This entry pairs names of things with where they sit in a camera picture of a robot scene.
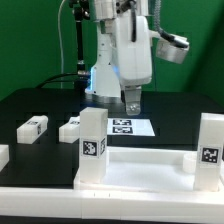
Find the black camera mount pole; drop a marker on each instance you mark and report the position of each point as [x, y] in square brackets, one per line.
[83, 76]

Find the white left fence block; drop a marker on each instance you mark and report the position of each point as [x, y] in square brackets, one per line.
[4, 156]

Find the white front fence rail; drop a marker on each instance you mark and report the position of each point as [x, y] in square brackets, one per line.
[193, 207]

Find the fiducial marker sheet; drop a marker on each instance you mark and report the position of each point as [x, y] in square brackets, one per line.
[132, 127]

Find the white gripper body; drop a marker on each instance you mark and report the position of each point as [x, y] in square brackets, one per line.
[131, 61]

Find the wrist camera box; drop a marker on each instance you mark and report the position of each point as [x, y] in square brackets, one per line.
[172, 48]

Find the white desk top tray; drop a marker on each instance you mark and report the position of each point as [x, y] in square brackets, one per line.
[145, 170]

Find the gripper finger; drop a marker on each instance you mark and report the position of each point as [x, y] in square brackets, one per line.
[132, 100]

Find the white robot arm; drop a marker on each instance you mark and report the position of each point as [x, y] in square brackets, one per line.
[103, 85]

